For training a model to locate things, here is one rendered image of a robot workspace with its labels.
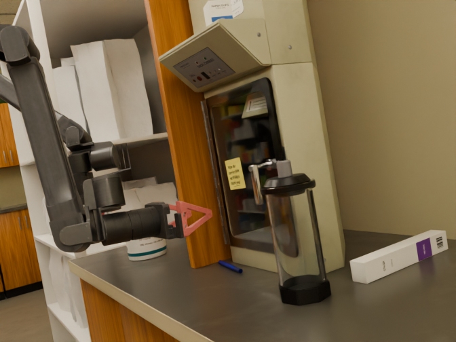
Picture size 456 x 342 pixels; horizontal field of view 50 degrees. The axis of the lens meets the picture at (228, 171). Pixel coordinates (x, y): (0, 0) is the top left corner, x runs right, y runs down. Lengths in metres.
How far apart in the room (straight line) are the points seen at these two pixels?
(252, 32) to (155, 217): 0.43
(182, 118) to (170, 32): 0.24
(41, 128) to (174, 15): 0.59
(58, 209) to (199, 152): 0.55
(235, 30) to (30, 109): 0.43
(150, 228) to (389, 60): 0.80
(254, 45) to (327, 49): 0.55
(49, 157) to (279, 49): 0.52
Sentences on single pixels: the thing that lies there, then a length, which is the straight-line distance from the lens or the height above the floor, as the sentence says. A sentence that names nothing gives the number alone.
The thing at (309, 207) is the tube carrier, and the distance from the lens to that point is 0.93.
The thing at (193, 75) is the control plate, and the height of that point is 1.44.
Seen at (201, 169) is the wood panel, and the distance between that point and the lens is 1.35.
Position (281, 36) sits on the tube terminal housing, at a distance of 1.09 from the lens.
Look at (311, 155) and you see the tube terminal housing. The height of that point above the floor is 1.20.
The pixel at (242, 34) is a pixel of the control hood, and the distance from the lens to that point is 1.03.
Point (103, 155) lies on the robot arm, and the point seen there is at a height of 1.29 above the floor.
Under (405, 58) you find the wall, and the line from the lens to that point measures 1.36.
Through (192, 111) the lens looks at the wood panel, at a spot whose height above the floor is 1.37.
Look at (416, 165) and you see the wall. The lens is 1.37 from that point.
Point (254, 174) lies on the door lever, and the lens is 1.05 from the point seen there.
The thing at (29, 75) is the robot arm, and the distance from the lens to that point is 0.99.
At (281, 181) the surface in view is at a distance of 0.91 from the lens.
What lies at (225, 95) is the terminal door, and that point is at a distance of 1.20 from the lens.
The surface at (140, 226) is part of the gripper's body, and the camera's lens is 0.92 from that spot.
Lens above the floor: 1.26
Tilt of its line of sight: 3 degrees down
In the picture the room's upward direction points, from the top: 10 degrees counter-clockwise
